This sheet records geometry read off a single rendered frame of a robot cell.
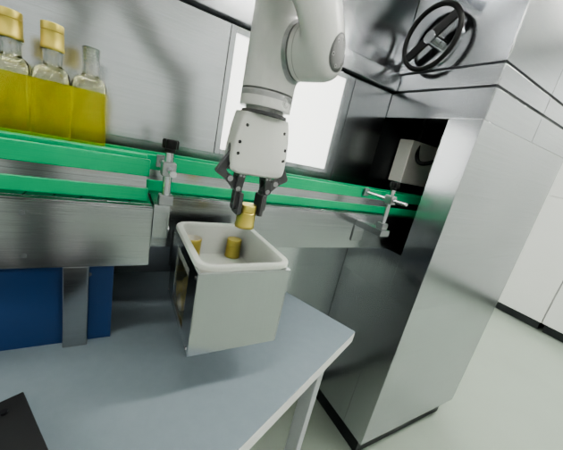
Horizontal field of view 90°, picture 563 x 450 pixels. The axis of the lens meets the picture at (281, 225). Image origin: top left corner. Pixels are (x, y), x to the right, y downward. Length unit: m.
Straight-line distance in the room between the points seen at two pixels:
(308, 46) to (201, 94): 0.49
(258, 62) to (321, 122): 0.60
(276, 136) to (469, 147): 0.71
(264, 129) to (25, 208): 0.40
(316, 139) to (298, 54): 0.62
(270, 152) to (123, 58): 0.48
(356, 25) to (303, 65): 0.75
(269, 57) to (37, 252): 0.49
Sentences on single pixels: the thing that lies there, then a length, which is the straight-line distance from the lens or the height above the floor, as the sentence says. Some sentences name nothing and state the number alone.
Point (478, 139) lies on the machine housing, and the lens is 1.07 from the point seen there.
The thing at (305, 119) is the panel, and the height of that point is 1.31.
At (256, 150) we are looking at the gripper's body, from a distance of 0.47.
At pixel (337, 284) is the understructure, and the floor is 0.65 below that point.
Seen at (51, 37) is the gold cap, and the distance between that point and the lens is 0.72.
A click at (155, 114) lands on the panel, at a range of 0.84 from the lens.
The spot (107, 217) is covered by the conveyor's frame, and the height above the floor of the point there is 1.02.
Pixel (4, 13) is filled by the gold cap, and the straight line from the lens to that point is 0.73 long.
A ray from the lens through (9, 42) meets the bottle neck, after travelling 0.73.
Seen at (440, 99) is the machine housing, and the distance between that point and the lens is 1.16.
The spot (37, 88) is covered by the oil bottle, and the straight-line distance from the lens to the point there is 0.70.
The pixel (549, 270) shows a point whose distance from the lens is 3.82.
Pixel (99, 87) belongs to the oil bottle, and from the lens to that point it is 0.69.
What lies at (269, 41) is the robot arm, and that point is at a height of 1.35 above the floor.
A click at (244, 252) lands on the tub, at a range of 0.67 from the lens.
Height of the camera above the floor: 1.21
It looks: 15 degrees down
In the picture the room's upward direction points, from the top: 12 degrees clockwise
